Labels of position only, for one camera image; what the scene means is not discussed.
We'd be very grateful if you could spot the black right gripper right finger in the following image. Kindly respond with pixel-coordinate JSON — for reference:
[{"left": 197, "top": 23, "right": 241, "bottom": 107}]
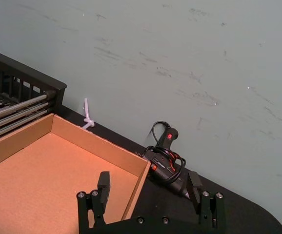
[{"left": 186, "top": 171, "right": 226, "bottom": 229}]

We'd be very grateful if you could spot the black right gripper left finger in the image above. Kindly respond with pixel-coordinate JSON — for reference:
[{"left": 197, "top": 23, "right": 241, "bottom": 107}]
[{"left": 76, "top": 171, "right": 111, "bottom": 229}]

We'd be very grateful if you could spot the black table cloth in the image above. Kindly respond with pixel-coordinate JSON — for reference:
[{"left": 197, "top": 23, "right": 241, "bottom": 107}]
[{"left": 60, "top": 104, "right": 282, "bottom": 234}]

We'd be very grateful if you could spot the brown cardboard tray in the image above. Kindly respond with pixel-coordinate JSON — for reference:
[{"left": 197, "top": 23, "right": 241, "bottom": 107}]
[{"left": 0, "top": 113, "right": 152, "bottom": 234}]

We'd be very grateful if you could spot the small white plastic piece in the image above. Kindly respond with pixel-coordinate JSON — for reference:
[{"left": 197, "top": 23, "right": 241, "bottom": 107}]
[{"left": 81, "top": 97, "right": 95, "bottom": 130}]

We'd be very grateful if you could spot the black rack with steel bars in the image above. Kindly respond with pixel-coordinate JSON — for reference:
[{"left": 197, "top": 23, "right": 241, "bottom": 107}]
[{"left": 0, "top": 46, "right": 67, "bottom": 144}]

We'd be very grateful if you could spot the black corded tool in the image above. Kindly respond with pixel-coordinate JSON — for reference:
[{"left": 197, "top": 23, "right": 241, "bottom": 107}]
[{"left": 143, "top": 121, "right": 192, "bottom": 199}]

